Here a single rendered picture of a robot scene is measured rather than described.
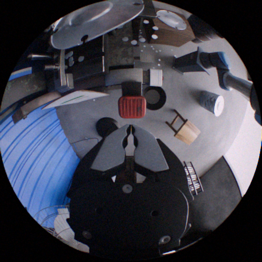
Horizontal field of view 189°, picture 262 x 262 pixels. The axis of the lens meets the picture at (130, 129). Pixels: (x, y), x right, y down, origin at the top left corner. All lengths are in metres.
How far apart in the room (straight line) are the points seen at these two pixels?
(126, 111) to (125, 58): 0.21
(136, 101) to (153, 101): 0.81
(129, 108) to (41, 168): 1.50
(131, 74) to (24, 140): 1.39
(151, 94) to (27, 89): 1.04
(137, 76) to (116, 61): 0.10
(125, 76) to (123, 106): 0.15
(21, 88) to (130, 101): 0.44
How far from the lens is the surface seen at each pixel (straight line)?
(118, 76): 0.31
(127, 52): 0.33
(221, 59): 0.66
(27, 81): 0.45
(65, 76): 0.31
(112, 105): 1.02
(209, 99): 1.25
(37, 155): 1.47
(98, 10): 0.31
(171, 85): 1.06
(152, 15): 0.28
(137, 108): 0.20
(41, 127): 1.48
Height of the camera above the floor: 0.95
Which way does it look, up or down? 57 degrees down
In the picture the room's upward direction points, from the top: 177 degrees counter-clockwise
